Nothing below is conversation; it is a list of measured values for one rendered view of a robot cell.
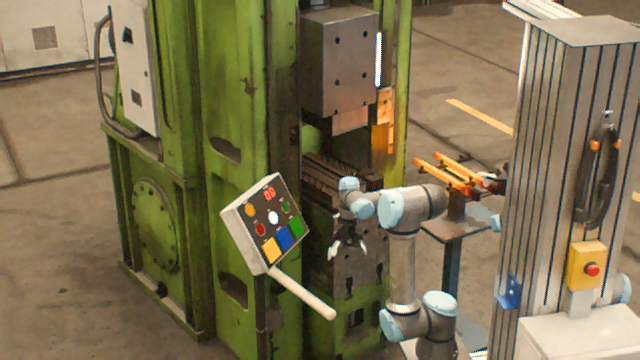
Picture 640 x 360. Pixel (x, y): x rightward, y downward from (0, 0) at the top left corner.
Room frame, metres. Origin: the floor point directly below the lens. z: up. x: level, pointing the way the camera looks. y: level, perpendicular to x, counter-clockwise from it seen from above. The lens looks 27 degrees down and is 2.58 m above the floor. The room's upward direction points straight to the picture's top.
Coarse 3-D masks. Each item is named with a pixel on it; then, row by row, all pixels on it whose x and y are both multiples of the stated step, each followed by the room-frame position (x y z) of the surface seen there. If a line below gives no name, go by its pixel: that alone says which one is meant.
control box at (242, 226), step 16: (272, 176) 2.80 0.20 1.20; (256, 192) 2.66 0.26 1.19; (288, 192) 2.80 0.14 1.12; (240, 208) 2.55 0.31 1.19; (256, 208) 2.61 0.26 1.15; (272, 208) 2.68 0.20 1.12; (240, 224) 2.51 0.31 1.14; (256, 224) 2.56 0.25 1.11; (272, 224) 2.62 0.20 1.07; (304, 224) 2.76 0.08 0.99; (240, 240) 2.52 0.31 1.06; (256, 240) 2.51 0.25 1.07; (256, 256) 2.49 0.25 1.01; (256, 272) 2.49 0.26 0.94
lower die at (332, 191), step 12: (312, 156) 3.43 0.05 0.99; (312, 168) 3.30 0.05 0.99; (336, 168) 3.30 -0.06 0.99; (312, 180) 3.19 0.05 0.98; (324, 180) 3.17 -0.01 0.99; (336, 180) 3.16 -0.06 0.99; (360, 180) 3.17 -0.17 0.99; (312, 192) 3.15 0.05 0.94; (324, 192) 3.08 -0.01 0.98; (336, 192) 3.07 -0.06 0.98; (336, 204) 3.05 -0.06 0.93
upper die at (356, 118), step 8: (304, 112) 3.19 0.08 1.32; (344, 112) 3.08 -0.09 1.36; (352, 112) 3.11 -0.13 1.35; (360, 112) 3.13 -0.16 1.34; (304, 120) 3.19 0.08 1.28; (312, 120) 3.14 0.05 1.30; (320, 120) 3.10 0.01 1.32; (328, 120) 3.06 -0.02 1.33; (336, 120) 3.05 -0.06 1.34; (344, 120) 3.08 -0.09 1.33; (352, 120) 3.11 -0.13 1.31; (360, 120) 3.13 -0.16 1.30; (320, 128) 3.10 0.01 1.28; (328, 128) 3.06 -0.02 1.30; (336, 128) 3.05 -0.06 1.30; (344, 128) 3.08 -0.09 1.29; (352, 128) 3.11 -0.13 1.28
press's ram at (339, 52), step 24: (336, 0) 3.39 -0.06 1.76; (312, 24) 3.06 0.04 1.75; (336, 24) 3.05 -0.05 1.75; (360, 24) 3.13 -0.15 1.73; (312, 48) 3.06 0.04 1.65; (336, 48) 3.05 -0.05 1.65; (360, 48) 3.13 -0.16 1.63; (312, 72) 3.06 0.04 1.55; (336, 72) 3.05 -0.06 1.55; (360, 72) 3.13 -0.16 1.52; (312, 96) 3.06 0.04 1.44; (336, 96) 3.05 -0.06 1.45; (360, 96) 3.13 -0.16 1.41
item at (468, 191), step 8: (416, 160) 3.38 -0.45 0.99; (424, 168) 3.32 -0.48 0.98; (432, 168) 3.29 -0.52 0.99; (440, 176) 3.23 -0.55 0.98; (448, 176) 3.21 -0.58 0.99; (456, 184) 3.13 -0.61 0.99; (464, 192) 3.09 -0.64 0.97; (472, 192) 3.05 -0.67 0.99; (480, 192) 3.03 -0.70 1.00; (480, 200) 3.03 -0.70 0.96
